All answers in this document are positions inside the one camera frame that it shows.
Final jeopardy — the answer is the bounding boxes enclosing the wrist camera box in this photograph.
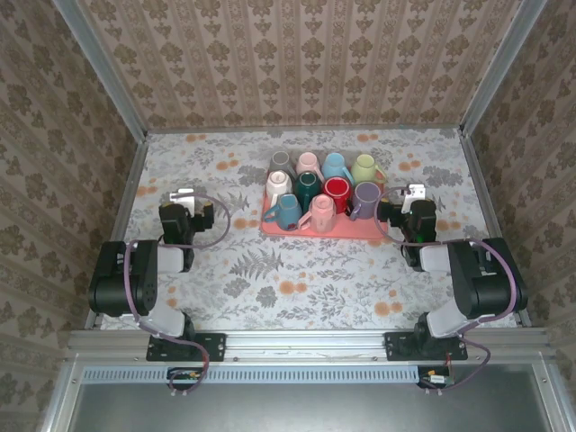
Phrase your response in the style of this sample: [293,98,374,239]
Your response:
[401,183,428,204]
[169,187,195,213]

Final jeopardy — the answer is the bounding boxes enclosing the red mug black handle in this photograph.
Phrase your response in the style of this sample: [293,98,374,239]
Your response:
[321,175,353,215]

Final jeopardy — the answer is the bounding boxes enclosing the pink plastic tray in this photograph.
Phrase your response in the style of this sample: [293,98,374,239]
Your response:
[259,150,391,239]

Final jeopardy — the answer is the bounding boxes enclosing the light pink smooth mug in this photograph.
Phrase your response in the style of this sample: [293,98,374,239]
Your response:
[295,151,323,179]

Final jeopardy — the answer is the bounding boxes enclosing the purple mug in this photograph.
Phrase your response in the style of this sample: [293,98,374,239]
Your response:
[348,181,384,221]

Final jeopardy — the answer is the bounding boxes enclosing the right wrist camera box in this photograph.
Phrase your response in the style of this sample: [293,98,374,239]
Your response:
[401,183,428,204]

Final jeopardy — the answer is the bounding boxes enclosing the grey metal panel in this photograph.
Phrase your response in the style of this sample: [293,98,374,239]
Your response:
[71,382,550,432]

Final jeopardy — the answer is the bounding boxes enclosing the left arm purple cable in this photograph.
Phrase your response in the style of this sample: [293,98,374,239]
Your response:
[123,193,233,397]

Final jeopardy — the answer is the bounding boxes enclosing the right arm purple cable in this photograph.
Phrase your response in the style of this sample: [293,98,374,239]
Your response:
[380,186,518,395]

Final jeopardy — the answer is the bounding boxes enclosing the light blue smooth mug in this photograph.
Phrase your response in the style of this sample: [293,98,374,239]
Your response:
[320,151,355,181]

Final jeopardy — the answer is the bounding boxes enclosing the grey smooth mug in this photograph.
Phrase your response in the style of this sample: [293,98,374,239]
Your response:
[269,150,298,175]

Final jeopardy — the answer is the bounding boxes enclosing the white faceted mug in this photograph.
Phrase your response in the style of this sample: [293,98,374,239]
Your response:
[265,169,296,203]

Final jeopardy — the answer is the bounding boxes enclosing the small connector board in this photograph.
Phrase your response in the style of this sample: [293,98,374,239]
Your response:
[166,366,203,391]
[417,366,454,389]

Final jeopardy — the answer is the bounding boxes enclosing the aluminium lower frame bar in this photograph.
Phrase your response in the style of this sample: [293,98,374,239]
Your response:
[38,359,86,432]
[533,362,571,432]

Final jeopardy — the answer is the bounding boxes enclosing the wide aluminium mounting rail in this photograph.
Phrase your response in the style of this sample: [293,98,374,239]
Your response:
[67,328,557,364]

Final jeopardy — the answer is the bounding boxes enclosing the blue faceted mug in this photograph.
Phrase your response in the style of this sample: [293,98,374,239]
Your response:
[262,193,303,230]

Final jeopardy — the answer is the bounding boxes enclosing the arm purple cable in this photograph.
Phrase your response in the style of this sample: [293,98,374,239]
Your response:
[380,186,518,395]
[123,193,233,397]

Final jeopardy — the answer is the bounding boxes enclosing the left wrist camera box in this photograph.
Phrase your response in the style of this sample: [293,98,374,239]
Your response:
[169,187,195,213]

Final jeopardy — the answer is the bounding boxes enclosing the pink faceted mug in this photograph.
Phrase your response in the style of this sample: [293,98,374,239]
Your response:
[296,193,337,234]

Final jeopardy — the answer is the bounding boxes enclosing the aluminium table edge rail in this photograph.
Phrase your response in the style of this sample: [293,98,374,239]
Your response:
[458,130,535,328]
[83,134,149,332]

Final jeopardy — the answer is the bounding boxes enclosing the slotted grey cable duct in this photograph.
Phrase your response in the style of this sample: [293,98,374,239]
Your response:
[82,364,422,384]

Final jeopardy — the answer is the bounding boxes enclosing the light green mug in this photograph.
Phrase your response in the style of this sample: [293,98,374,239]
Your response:
[350,153,389,185]

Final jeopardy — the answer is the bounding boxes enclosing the aluminium corner post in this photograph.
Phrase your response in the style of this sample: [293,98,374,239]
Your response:
[51,0,149,140]
[458,0,550,136]

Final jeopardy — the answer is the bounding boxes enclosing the dark green faceted mug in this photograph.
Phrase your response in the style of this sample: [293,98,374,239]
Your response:
[294,171,324,211]

